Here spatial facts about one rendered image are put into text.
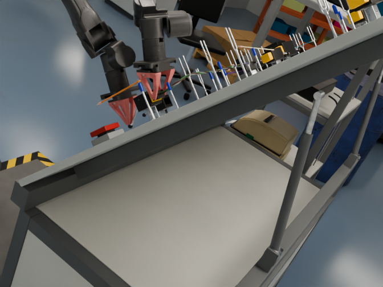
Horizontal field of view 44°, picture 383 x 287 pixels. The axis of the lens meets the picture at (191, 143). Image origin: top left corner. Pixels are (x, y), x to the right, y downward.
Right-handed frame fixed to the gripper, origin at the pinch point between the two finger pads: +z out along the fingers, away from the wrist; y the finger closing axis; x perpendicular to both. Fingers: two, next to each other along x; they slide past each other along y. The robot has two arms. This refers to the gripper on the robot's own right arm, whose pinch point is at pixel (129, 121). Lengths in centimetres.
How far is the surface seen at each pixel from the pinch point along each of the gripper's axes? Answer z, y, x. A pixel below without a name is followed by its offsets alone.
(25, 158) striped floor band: 16, 50, 153
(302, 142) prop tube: 10, -5, -54
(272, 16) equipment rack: -22, 96, 3
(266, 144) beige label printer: 34, 99, 23
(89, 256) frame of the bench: 28.1, -26.6, -2.5
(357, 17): -12, 44, -52
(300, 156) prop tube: 13, -5, -53
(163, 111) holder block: 1.9, 28.6, 14.0
